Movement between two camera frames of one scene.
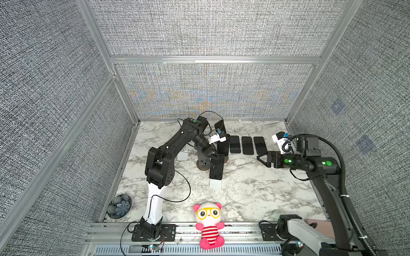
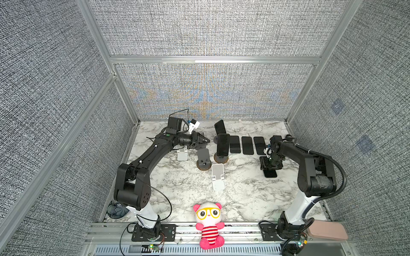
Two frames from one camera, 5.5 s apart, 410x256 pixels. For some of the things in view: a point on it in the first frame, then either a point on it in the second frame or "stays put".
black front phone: [217, 167] → [270, 173]
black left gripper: [209, 150] → [195, 140]
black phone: [260, 145] stays put
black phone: [234, 144] stays put
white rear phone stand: [183, 154] stays put
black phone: [247, 145] stays put
